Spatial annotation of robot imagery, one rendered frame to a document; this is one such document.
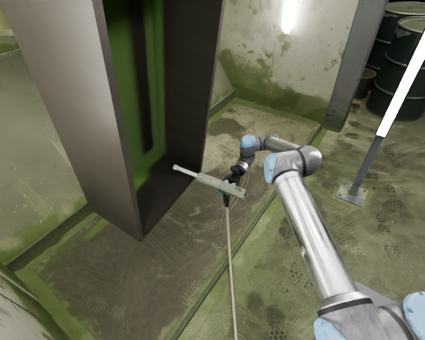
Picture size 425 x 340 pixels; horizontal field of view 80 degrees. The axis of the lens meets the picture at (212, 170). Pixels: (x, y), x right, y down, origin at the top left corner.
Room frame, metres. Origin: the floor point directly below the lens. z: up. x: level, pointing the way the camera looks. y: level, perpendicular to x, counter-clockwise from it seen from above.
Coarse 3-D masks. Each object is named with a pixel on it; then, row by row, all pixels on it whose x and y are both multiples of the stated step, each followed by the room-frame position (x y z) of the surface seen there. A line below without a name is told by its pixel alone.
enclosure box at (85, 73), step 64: (0, 0) 0.79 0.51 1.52; (64, 0) 0.65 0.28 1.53; (128, 0) 1.19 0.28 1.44; (192, 0) 1.20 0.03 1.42; (64, 64) 0.71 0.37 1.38; (128, 64) 1.18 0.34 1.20; (192, 64) 1.22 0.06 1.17; (64, 128) 0.81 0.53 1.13; (128, 128) 1.17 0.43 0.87; (192, 128) 1.24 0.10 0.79; (128, 192) 0.68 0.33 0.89
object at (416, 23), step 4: (404, 20) 2.72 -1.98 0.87; (408, 20) 2.72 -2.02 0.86; (412, 20) 2.71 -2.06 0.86; (416, 20) 2.70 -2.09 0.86; (420, 20) 2.70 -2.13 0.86; (424, 20) 2.70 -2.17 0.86; (404, 24) 2.61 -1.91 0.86; (408, 24) 2.61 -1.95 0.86; (412, 24) 2.60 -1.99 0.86; (416, 24) 2.59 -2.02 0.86; (420, 24) 2.58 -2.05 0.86; (424, 24) 2.56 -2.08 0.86; (412, 28) 2.49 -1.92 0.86; (416, 28) 2.47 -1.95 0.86; (420, 28) 2.46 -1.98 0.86
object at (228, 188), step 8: (176, 168) 1.17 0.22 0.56; (200, 176) 1.08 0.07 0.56; (208, 176) 1.07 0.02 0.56; (208, 184) 1.03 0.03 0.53; (216, 184) 1.01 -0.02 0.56; (224, 184) 1.00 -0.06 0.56; (232, 184) 1.00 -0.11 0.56; (224, 192) 0.99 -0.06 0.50; (232, 192) 0.95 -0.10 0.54; (240, 192) 0.93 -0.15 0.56; (224, 200) 1.00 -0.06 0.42
